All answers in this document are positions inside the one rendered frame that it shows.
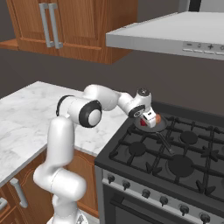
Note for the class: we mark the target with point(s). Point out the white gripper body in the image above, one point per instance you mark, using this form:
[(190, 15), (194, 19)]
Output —
[(149, 117)]

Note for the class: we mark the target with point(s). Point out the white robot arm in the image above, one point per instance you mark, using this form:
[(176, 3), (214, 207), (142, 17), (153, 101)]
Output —
[(59, 137)]

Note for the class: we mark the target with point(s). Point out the red tomato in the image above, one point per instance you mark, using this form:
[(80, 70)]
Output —
[(142, 122)]

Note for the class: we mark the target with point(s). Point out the brown onion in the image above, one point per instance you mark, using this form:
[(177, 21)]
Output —
[(158, 118)]

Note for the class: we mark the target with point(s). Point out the black frying pan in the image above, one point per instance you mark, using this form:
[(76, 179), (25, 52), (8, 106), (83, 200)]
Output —
[(160, 125)]

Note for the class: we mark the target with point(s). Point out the black gas stove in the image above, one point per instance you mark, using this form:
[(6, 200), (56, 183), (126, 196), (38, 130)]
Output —
[(175, 151)]

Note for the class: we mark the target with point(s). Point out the black stove knob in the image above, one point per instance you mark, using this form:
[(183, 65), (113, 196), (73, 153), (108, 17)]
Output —
[(184, 209), (145, 193), (110, 178), (164, 200), (126, 184), (205, 217)]

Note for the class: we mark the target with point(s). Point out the grey range hood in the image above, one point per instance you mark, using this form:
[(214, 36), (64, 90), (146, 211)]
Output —
[(175, 33)]

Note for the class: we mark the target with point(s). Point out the wooden base cabinet door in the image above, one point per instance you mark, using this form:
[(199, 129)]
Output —
[(86, 180), (35, 198), (5, 217)]

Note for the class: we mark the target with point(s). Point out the black oven door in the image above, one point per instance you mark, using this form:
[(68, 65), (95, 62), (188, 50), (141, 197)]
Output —
[(131, 214)]

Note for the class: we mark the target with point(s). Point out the wooden wall cabinet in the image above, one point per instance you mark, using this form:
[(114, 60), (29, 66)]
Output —
[(119, 17)]

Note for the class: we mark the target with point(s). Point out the wooden wall cabinet door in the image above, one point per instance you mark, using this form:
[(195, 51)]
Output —
[(78, 20), (26, 17)]

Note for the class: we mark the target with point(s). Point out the wooden wall shelf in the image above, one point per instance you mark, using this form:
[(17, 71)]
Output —
[(8, 44)]

